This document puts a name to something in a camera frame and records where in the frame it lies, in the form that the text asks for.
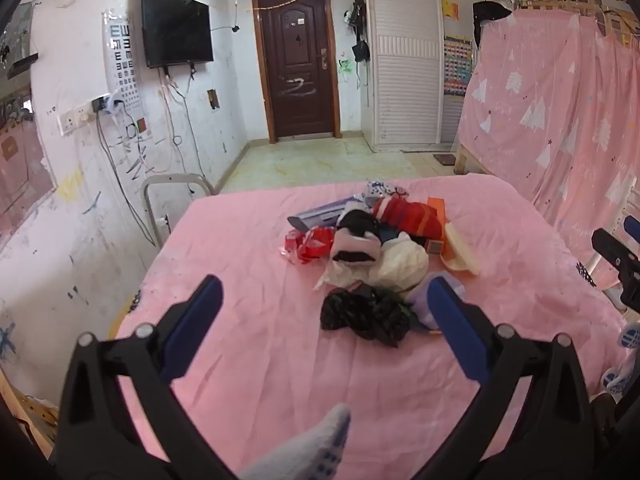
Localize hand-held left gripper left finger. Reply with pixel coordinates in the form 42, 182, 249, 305
50, 274, 236, 480

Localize pink white black sock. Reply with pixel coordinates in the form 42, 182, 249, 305
330, 229, 383, 265

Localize black wall television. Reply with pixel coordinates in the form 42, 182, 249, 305
141, 0, 215, 69

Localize red striped sock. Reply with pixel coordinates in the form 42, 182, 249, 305
372, 196, 446, 241

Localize dark brown door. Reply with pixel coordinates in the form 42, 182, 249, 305
251, 0, 342, 144

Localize eye test chart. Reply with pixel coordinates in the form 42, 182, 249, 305
103, 8, 152, 136

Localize lilac sock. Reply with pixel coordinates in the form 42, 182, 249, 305
405, 270, 468, 333

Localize wooden bunk bed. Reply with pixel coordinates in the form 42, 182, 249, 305
454, 0, 640, 177

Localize black hanging straps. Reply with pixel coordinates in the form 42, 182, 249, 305
347, 0, 368, 38

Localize white louvred wardrobe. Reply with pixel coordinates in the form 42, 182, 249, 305
362, 0, 511, 153

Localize grey dotted sock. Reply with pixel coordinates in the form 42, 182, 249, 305
240, 402, 352, 480

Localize white wall socket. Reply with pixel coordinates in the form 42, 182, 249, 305
57, 107, 96, 136

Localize pink tree print curtain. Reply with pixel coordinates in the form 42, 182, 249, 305
457, 10, 640, 291

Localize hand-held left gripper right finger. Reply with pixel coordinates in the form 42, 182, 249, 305
415, 276, 596, 480

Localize cream white garment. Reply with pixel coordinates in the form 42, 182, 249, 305
315, 237, 431, 293

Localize black plastic bag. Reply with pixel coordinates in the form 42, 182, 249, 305
320, 284, 426, 348

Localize red plastic wrapper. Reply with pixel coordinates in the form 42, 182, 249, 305
284, 226, 335, 263

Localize purple cardboard box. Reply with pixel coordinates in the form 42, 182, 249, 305
287, 199, 363, 233

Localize black garment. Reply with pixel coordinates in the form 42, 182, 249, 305
472, 1, 513, 51

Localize white cartoon print pouch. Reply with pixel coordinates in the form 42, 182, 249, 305
362, 180, 411, 206

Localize colourful grid poster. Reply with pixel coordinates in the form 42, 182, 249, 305
442, 35, 473, 97

